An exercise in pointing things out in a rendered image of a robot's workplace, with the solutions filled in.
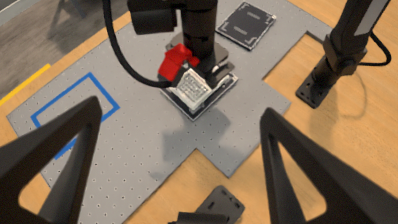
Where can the blue tape outline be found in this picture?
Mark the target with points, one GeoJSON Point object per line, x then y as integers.
{"type": "Point", "coordinates": [99, 86]}

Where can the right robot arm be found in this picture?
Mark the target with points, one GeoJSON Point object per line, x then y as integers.
{"type": "Point", "coordinates": [343, 47]}

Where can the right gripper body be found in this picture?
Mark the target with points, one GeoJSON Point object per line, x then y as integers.
{"type": "Point", "coordinates": [201, 56]}

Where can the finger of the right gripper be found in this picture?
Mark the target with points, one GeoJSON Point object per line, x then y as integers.
{"type": "Point", "coordinates": [230, 67]}
{"type": "Point", "coordinates": [167, 47]}

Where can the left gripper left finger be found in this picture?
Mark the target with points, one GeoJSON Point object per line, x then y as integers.
{"type": "Point", "coordinates": [23, 158]}

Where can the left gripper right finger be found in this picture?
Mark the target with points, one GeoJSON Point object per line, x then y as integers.
{"type": "Point", "coordinates": [350, 196]}

